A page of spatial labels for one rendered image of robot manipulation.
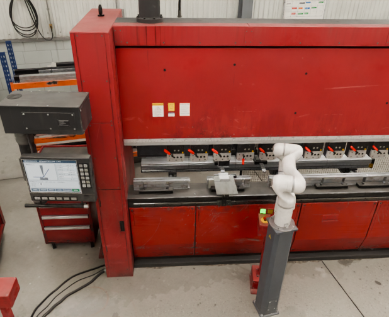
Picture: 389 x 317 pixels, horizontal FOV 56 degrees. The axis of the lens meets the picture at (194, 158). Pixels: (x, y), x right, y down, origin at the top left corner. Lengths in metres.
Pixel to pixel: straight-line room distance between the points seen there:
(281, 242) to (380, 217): 1.36
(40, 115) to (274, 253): 1.93
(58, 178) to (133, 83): 0.88
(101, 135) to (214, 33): 1.11
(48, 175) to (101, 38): 0.96
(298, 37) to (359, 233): 2.07
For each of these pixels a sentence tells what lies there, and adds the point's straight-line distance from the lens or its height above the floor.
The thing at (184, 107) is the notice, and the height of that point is 1.68.
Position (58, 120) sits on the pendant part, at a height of 1.86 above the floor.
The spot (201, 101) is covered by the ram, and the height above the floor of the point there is 1.73.
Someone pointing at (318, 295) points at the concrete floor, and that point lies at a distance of 3.81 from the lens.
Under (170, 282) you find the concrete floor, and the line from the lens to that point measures 3.70.
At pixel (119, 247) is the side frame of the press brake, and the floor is 0.40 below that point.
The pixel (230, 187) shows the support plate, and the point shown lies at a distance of 3.16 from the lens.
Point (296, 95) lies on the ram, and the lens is 3.05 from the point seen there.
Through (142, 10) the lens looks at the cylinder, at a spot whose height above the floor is 2.38.
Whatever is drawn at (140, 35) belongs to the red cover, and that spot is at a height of 2.23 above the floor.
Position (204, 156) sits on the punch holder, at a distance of 3.15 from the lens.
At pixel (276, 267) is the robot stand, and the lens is 3.08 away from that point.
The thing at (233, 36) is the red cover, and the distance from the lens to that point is 2.76.
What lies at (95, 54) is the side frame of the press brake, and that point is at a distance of 2.59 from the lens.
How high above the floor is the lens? 2.85
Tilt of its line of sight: 32 degrees down
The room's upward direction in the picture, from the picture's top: 1 degrees clockwise
